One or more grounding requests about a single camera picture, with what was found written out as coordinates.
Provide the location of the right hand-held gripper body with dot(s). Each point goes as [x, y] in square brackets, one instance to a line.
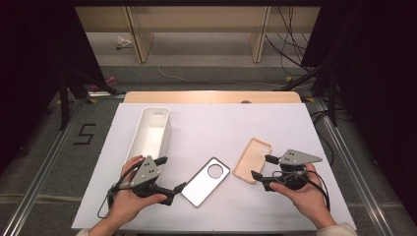
[295, 158]

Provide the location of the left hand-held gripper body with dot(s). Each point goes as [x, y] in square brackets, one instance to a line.
[146, 172]

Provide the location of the beige phone case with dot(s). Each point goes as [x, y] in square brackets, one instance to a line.
[250, 162]

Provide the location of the white storage box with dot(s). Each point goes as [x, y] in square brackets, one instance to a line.
[151, 134]

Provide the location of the clear grey phone case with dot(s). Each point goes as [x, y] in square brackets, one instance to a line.
[201, 187]

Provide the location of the person's left hand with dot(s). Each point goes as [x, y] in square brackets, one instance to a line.
[126, 203]

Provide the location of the person's right hand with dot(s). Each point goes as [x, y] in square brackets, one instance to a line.
[308, 200]

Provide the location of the wooden table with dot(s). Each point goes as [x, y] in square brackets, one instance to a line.
[196, 97]

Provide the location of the black metal stand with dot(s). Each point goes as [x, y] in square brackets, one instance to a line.
[331, 95]
[64, 98]

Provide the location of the pink small object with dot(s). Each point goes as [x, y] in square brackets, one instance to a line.
[112, 80]

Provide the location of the black curtain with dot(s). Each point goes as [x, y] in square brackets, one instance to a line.
[377, 82]
[29, 65]

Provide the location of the crumpled white paper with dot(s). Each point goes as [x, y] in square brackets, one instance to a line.
[123, 42]

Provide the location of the beige desk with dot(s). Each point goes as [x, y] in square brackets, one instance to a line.
[196, 19]

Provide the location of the aluminium floor rail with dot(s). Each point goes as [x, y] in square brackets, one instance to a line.
[357, 177]
[39, 177]

